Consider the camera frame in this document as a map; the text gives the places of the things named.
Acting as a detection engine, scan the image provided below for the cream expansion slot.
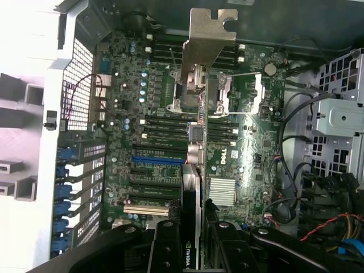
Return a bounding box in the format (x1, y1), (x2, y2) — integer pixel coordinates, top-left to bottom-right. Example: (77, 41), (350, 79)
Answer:
(123, 205), (169, 216)

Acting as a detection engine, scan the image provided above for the silver chipset heatsink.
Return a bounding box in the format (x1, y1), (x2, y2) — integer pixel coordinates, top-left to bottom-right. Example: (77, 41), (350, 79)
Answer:
(209, 177), (237, 206)

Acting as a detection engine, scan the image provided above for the blue expansion slot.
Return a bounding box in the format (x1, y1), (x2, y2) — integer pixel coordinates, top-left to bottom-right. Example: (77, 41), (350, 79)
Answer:
(131, 155), (186, 164)

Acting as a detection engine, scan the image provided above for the green motherboard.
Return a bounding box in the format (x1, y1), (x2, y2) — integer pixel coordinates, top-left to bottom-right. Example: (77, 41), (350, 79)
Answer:
(96, 30), (288, 228)

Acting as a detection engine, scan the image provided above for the black open PC case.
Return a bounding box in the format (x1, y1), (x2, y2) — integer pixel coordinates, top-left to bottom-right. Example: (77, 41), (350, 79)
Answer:
(36, 0), (364, 273)

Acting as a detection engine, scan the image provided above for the metal disk bay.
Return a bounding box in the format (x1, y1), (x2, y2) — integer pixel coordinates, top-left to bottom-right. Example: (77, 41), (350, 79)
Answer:
(309, 48), (364, 183)

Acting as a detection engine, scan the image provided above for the CPU socket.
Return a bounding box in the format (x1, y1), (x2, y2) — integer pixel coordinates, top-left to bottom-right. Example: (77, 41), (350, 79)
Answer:
(166, 69), (228, 114)

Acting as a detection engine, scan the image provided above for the blue wire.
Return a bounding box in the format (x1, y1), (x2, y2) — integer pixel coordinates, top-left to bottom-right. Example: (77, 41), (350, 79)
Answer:
(337, 238), (364, 264)

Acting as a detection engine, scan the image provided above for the black wire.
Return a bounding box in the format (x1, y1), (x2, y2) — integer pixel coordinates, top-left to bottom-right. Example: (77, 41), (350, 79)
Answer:
(280, 92), (336, 160)

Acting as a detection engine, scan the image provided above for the thin red fan wire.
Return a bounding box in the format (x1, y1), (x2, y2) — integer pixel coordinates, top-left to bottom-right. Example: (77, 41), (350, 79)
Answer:
(63, 73), (114, 122)

